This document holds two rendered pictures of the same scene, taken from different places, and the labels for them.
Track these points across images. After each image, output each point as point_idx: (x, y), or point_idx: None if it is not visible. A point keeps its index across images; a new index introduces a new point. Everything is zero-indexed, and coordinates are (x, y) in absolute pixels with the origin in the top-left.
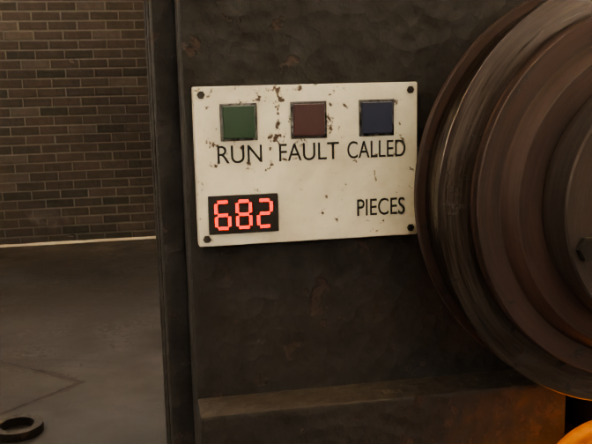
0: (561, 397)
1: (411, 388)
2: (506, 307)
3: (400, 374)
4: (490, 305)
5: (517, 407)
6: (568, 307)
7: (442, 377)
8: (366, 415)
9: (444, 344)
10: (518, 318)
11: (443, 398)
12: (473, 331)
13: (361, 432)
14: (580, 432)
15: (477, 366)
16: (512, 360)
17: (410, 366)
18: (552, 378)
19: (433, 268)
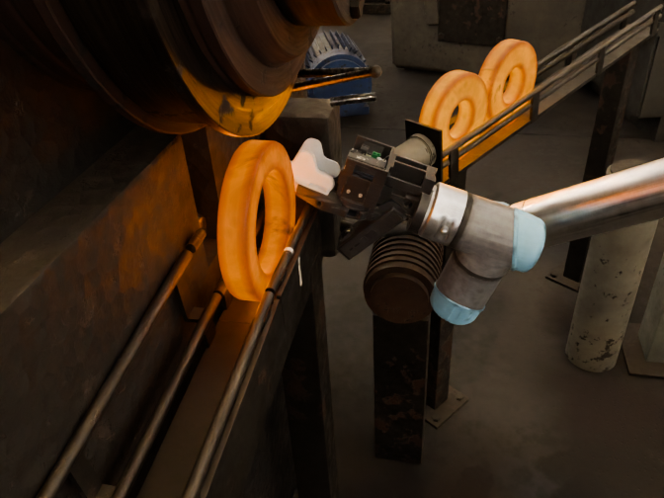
0: (182, 153)
1: (54, 231)
2: (218, 35)
3: (11, 224)
4: (189, 41)
5: (159, 186)
6: (271, 12)
7: (59, 198)
8: (38, 305)
9: (41, 151)
10: (228, 48)
11: (103, 219)
12: (126, 104)
13: (43, 333)
14: (236, 176)
15: (81, 162)
16: (217, 116)
17: (17, 206)
18: (242, 122)
19: (58, 12)
